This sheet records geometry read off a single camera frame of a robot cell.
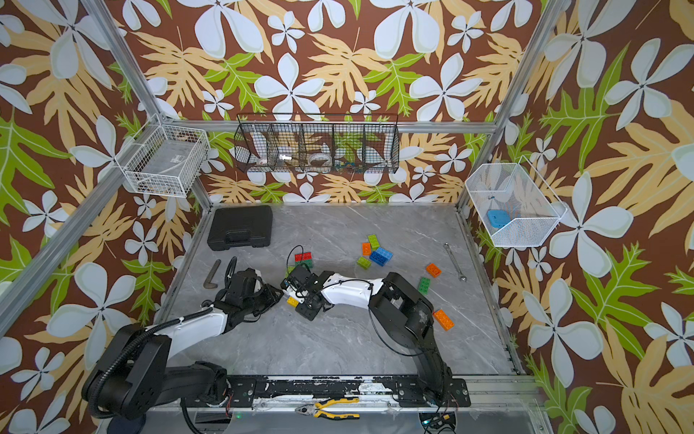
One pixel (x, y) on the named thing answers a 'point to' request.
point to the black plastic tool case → (240, 226)
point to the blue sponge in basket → (498, 218)
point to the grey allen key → (208, 283)
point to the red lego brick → (303, 257)
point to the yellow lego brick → (292, 301)
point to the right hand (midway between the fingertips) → (305, 306)
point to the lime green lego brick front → (364, 263)
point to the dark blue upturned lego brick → (378, 258)
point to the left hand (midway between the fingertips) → (284, 289)
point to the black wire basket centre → (317, 143)
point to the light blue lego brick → (384, 252)
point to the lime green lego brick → (374, 241)
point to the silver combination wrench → (462, 278)
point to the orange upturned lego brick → (366, 249)
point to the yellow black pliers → (314, 409)
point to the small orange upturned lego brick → (434, 269)
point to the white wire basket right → (518, 208)
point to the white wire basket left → (164, 159)
